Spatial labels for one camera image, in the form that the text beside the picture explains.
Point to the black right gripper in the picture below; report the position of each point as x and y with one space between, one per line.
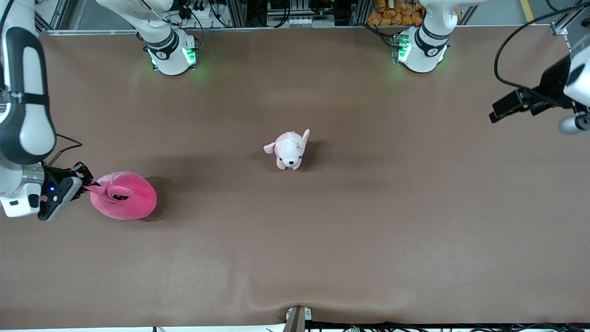
58 175

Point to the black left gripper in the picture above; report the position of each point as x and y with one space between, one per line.
549 86

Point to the pink round plush toy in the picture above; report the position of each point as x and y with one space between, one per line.
129 200

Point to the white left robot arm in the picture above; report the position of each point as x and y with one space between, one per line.
424 53

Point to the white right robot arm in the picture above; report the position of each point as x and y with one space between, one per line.
27 69

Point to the bag of orange items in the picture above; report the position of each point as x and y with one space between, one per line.
394 14

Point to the brown table cover mat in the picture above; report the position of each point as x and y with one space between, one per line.
276 230

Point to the white pink plush dog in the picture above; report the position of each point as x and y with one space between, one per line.
290 150

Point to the white power strip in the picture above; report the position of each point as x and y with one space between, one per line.
299 21

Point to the aluminium frame rail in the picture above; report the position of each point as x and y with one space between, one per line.
276 29

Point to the metal table edge bracket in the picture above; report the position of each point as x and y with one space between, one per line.
297 318

